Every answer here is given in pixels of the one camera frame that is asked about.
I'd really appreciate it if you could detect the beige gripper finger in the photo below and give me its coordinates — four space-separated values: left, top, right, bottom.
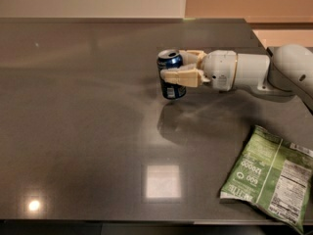
160 68 210 87
179 50 206 65

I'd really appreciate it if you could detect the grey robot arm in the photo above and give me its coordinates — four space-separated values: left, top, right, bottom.
156 44 313 111

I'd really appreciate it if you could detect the green chip bag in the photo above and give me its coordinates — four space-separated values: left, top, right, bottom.
220 125 313 233

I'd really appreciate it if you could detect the blue pepsi can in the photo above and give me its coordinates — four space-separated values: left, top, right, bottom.
156 49 186 100

